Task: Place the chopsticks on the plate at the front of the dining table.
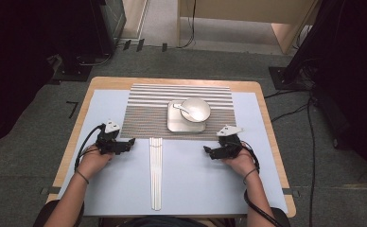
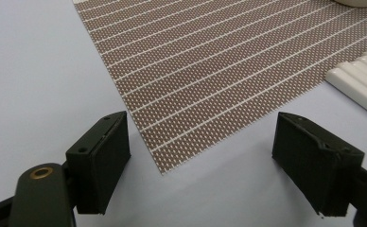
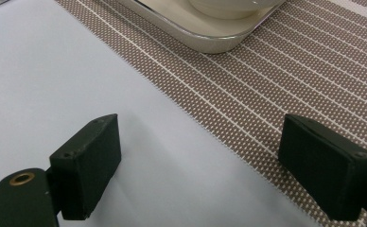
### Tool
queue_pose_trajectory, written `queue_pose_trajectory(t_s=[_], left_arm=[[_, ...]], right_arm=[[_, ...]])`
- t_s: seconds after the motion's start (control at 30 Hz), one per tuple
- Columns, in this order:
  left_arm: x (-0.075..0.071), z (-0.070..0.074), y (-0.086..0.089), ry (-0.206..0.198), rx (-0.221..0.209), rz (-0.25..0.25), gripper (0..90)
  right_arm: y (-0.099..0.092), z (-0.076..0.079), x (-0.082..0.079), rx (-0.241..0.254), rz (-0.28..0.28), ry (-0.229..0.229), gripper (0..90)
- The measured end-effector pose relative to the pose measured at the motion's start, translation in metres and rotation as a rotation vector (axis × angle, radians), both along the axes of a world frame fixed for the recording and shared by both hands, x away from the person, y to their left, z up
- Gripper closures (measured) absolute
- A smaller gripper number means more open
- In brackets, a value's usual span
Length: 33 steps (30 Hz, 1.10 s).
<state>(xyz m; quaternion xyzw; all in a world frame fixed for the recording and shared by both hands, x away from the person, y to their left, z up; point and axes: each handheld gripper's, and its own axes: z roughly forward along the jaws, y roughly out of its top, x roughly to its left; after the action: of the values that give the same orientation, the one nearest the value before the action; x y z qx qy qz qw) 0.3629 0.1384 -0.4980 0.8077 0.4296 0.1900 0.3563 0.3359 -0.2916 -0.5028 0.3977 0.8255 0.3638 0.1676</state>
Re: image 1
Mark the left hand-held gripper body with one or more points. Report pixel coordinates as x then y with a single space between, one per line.
107 142

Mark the striped brown placemat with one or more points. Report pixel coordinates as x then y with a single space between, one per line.
147 107

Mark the row of white chopsticks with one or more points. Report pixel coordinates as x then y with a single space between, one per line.
155 173

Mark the person's left hand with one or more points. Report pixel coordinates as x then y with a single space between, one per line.
91 162

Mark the dark curtain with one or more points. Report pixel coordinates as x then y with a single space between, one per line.
11 63
358 78

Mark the black wristband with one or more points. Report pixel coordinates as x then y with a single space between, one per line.
249 175
83 177

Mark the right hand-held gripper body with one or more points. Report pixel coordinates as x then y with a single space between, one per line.
229 146

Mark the white ceramic spoon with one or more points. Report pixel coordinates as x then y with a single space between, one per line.
188 112

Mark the black equipment stand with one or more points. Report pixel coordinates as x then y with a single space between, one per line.
106 25

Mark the pale blue table mat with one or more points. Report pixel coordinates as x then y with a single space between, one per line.
191 176

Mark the black stand base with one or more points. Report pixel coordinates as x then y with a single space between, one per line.
281 78

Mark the person's right hand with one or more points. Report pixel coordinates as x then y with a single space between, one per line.
243 164

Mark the light wooden desk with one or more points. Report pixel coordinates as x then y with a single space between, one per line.
244 11

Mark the white ribbed bowl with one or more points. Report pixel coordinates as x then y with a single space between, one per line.
202 105

